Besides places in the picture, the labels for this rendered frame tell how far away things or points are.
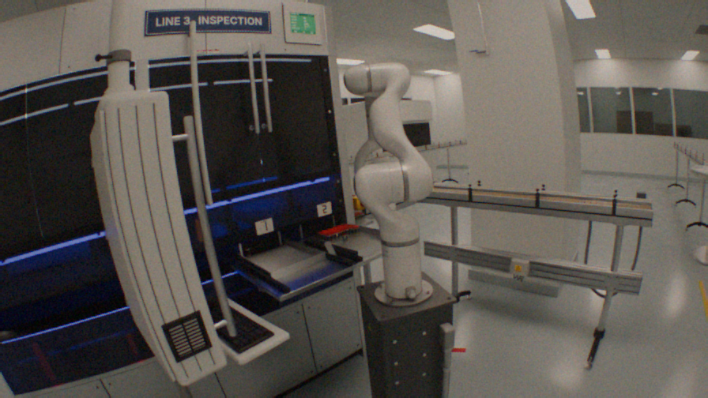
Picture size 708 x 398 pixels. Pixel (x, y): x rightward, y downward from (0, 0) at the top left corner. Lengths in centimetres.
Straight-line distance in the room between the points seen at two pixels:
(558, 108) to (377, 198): 184
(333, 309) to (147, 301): 123
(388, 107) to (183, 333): 87
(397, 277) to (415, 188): 27
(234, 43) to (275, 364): 155
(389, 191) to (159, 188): 60
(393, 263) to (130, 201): 73
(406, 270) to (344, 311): 96
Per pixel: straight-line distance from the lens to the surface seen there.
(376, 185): 92
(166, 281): 83
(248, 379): 175
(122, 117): 79
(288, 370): 185
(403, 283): 102
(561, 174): 254
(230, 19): 155
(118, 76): 103
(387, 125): 101
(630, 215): 190
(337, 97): 174
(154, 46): 142
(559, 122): 251
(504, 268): 221
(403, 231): 96
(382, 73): 113
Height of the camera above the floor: 138
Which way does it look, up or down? 11 degrees down
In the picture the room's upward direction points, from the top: 6 degrees counter-clockwise
